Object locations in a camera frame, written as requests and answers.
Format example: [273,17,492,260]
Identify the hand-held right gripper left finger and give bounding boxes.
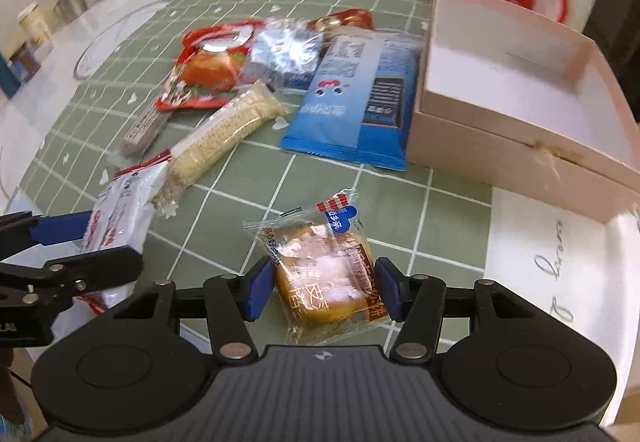
[112,256,277,364]

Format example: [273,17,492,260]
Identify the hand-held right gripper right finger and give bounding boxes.
[375,257,540,364]

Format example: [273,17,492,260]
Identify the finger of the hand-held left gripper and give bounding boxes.
[0,210,94,264]
[0,245,144,307]

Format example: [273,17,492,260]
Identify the white snack packet red print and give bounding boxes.
[75,157,171,315]

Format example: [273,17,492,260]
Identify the clear-wrapped round pastry packet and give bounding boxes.
[242,187,392,348]

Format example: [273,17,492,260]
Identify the large blue snack packet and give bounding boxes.
[280,28,427,173]

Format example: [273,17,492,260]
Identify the pink cardboard box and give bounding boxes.
[406,0,640,225]

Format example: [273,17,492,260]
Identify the small red nut packet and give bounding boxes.
[306,8,376,34]

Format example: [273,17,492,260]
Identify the grey thin bar packet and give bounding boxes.
[120,103,174,159]

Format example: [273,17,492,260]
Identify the blue container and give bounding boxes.
[0,51,24,99]

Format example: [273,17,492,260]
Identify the clear-wrapped pale cracker stick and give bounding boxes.
[151,81,292,219]

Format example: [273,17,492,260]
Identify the dark jar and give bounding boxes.
[10,43,42,84]

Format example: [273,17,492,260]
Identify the white box lid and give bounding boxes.
[486,186,640,429]

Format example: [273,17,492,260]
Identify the glass turntable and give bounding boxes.
[72,0,179,84]

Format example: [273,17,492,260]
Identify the cream jar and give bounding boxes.
[17,2,54,48]

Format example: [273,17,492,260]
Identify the red snack packet orange picture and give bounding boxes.
[155,19,267,113]

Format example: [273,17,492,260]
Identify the metal cup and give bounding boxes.
[52,0,89,21]

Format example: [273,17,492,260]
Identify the silver blue snack packet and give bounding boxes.
[244,18,326,91]

